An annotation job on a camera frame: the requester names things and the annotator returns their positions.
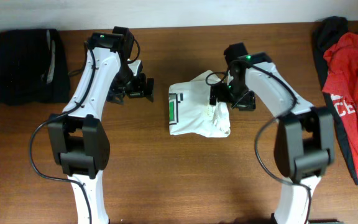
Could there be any white t-shirt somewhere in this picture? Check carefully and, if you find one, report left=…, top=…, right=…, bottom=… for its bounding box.
left=168, top=70, right=231, bottom=138

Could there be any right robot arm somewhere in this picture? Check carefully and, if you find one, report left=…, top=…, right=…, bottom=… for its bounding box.
left=205, top=43, right=335, bottom=223

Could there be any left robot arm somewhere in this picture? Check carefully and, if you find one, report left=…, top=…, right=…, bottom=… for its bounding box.
left=48, top=27, right=154, bottom=223

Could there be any folded black garment stack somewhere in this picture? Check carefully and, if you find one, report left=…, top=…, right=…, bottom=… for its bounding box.
left=0, top=29, right=70, bottom=105

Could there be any black garment under pile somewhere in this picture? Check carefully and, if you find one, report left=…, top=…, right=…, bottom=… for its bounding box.
left=312, top=17, right=358, bottom=185

